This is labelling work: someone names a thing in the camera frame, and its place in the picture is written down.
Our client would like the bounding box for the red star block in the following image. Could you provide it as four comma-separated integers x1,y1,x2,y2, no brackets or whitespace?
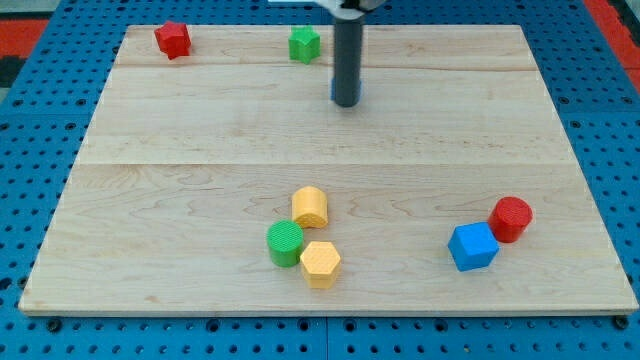
154,21,191,60

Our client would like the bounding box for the green cylinder block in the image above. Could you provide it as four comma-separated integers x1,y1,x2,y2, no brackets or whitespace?
266,220,304,267

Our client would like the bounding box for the red cylinder block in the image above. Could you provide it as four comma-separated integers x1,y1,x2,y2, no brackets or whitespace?
487,196,533,243

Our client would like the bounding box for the blue cube block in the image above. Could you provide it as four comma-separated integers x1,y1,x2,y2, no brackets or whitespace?
448,222,500,272

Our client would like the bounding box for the green star block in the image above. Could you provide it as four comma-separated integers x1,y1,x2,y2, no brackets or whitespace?
288,25,321,65

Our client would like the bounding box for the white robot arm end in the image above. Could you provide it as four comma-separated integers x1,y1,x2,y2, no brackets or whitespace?
268,0,386,20

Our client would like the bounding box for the yellow hexagon block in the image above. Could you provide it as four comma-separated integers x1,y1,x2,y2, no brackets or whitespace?
300,241,341,289

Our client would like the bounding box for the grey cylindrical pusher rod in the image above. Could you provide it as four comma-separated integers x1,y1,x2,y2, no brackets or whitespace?
333,17,364,108

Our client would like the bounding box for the wooden board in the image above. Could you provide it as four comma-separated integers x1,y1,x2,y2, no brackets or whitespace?
19,25,638,317

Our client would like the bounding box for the yellow half-round block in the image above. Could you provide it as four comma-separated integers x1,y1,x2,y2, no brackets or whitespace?
291,186,328,228

